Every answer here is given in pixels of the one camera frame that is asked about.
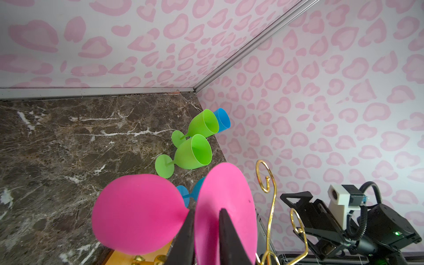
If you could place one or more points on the green wine glass front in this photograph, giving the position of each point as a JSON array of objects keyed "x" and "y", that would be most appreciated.
[{"x": 192, "y": 154}]

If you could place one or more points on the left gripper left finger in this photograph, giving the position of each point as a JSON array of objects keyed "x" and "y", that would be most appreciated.
[{"x": 182, "y": 251}]

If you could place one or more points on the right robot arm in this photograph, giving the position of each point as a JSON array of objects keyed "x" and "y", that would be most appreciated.
[{"x": 386, "y": 234}]

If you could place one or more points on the wooden rack base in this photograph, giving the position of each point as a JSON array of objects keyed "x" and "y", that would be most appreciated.
[{"x": 154, "y": 258}]

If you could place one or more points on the green wine glass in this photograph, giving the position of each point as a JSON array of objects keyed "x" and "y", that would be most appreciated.
[
  {"x": 192, "y": 154},
  {"x": 205, "y": 123}
]

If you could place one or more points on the blue wine glass front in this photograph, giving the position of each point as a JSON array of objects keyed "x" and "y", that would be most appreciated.
[{"x": 223, "y": 119}]

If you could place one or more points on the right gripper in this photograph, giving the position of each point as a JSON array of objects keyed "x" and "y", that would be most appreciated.
[{"x": 317, "y": 221}]

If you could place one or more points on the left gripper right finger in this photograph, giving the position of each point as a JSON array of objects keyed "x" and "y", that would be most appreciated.
[{"x": 231, "y": 249}]

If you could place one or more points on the blue wine glass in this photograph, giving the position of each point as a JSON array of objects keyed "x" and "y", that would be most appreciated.
[
  {"x": 186, "y": 195},
  {"x": 223, "y": 119}
]

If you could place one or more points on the magenta wine glass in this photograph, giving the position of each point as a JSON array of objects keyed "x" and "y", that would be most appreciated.
[{"x": 139, "y": 214}]

